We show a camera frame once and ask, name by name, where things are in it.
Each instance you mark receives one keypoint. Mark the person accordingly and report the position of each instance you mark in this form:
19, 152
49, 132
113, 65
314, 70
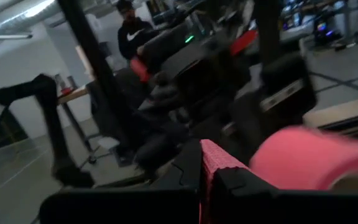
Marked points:
132, 40

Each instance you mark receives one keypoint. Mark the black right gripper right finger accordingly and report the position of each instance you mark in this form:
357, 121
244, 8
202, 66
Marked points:
244, 193

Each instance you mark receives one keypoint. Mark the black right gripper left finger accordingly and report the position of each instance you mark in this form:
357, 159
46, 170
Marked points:
182, 177

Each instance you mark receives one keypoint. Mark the pink elastic bandage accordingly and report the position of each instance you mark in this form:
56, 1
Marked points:
291, 155

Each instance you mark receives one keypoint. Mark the small wooden side table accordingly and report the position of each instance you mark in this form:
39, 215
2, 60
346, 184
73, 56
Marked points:
73, 95

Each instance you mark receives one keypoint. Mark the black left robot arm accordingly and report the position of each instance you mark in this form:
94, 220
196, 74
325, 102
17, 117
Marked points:
204, 77

